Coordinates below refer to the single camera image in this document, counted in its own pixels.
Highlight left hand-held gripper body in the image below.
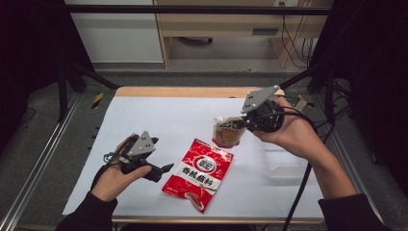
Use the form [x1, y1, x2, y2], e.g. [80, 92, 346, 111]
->
[118, 130, 157, 176]

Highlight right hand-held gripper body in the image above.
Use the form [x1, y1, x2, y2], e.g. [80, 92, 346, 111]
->
[241, 85, 286, 134]

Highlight large red seasoning packet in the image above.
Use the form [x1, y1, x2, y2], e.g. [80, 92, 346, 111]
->
[162, 138, 235, 214]

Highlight person's right hand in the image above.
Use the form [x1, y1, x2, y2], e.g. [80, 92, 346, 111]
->
[253, 96, 325, 161]

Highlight person's left hand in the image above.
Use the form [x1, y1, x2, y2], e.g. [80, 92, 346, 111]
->
[90, 133, 153, 203]

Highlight white table mat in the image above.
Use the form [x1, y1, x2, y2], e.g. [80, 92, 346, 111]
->
[62, 96, 325, 219]

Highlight yellow and black tape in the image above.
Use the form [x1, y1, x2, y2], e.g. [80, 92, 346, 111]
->
[297, 93, 316, 109]
[90, 92, 106, 111]

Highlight wooden table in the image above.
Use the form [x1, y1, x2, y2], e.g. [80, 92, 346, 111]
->
[110, 86, 325, 225]

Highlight black metal stand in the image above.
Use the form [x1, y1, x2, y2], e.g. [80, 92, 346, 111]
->
[57, 61, 120, 123]
[277, 62, 337, 126]

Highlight light wooden desk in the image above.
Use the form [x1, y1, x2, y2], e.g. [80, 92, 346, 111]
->
[153, 0, 335, 69]

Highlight white cabinet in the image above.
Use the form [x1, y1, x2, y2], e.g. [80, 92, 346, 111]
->
[64, 0, 165, 64]

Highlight black curtain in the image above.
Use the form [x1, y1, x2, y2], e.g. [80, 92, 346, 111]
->
[0, 0, 94, 153]
[309, 0, 408, 196]

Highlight black floor cable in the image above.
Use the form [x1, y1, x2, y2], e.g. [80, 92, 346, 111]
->
[316, 105, 354, 145]

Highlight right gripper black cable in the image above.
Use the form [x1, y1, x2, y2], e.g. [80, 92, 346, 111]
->
[266, 109, 322, 231]

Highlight hanging black cables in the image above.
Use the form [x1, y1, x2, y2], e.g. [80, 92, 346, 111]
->
[279, 1, 315, 69]

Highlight aluminium rail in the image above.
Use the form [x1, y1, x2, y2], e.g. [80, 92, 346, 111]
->
[0, 92, 82, 231]
[312, 94, 390, 225]

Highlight black frame bar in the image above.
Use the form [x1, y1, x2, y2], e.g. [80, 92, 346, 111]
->
[64, 4, 333, 15]

